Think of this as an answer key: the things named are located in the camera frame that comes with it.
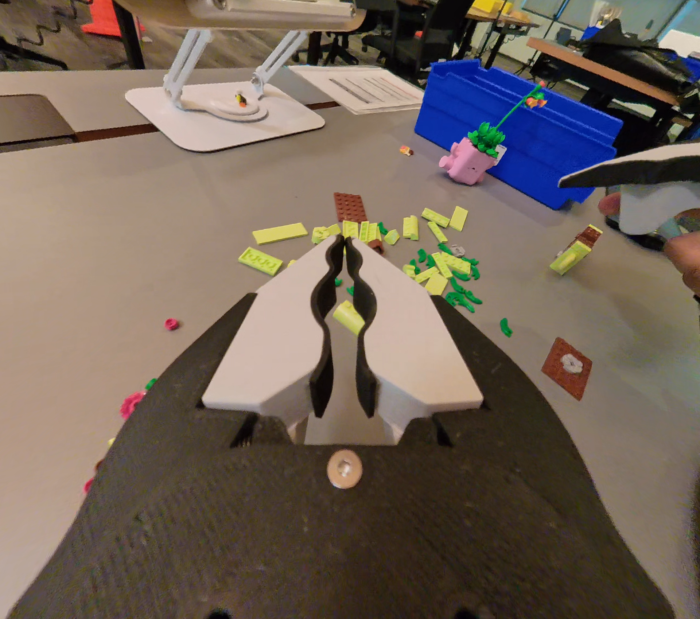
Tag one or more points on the lime green long plate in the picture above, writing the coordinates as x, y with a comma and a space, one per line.
349, 317

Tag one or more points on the black bag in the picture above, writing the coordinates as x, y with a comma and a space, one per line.
629, 42

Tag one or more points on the lime and brown brick assembly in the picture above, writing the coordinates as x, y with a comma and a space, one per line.
569, 258

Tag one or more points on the yellow storage bin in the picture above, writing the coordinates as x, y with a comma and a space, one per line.
489, 4

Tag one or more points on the blue storage bin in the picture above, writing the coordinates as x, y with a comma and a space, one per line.
547, 148

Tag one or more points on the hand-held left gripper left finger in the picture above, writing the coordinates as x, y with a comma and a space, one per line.
268, 351

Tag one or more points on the large brown studded plate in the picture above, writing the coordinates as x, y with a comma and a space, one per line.
350, 206

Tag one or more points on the pile of lime green bricks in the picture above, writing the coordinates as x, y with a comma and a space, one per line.
279, 233

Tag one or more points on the black office chair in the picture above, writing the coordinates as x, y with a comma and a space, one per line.
465, 1

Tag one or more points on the pink pig planter toy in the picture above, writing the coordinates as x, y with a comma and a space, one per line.
467, 165

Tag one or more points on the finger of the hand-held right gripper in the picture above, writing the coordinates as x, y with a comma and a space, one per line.
661, 153

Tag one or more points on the brown trunk piece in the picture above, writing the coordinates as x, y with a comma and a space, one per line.
376, 246

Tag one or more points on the laminated paper sheet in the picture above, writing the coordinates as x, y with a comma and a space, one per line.
361, 88

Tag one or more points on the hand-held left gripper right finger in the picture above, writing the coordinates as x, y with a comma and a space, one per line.
415, 356

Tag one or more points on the white book stand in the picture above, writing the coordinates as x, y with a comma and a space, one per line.
219, 129

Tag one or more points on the wooden top desk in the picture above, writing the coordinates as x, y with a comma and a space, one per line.
508, 20
601, 66

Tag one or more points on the person's right hand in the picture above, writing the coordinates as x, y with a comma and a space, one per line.
690, 263

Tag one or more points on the red plastic object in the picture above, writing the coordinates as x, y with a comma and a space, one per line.
104, 12

